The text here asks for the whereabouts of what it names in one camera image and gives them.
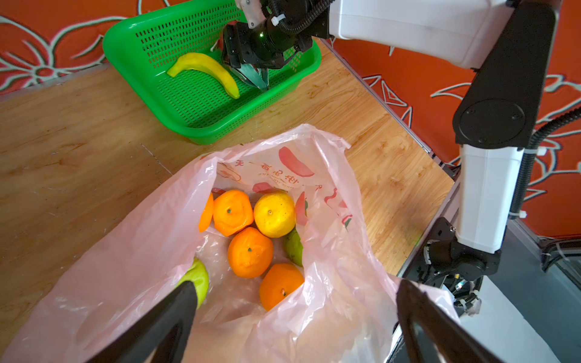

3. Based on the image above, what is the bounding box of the green fruit left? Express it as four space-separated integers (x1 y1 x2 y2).
177 258 210 309

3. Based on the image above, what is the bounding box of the orange mandarin centre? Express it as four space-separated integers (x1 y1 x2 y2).
228 227 274 279

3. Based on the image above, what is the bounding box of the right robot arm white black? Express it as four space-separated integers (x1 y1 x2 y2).
214 1 580 310

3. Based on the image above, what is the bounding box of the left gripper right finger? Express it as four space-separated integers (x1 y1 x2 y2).
396 280 501 362

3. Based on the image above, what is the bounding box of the yellow banana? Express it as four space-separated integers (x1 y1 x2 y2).
166 53 241 99

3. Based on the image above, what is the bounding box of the orange mandarin left edge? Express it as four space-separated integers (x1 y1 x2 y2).
198 193 214 233

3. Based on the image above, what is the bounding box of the yellow mandarin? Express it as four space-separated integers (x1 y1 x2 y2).
254 191 296 238

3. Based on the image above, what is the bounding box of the green fruit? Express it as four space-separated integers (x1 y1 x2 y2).
177 258 210 309
283 228 304 267

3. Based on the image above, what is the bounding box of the orange mandarin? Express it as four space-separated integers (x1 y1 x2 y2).
228 227 274 279
259 263 305 311
213 190 254 237

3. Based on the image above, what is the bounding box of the orange mandarin lower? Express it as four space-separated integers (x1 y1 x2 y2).
259 263 305 311

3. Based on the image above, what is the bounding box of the pink plastic bag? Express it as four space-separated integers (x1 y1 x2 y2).
0 123 459 363

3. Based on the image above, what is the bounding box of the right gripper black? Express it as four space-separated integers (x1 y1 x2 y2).
221 1 313 91

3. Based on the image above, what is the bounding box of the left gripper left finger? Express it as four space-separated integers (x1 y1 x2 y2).
89 281 198 362

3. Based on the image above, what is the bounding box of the green plastic basket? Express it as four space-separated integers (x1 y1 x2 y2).
103 1 322 145

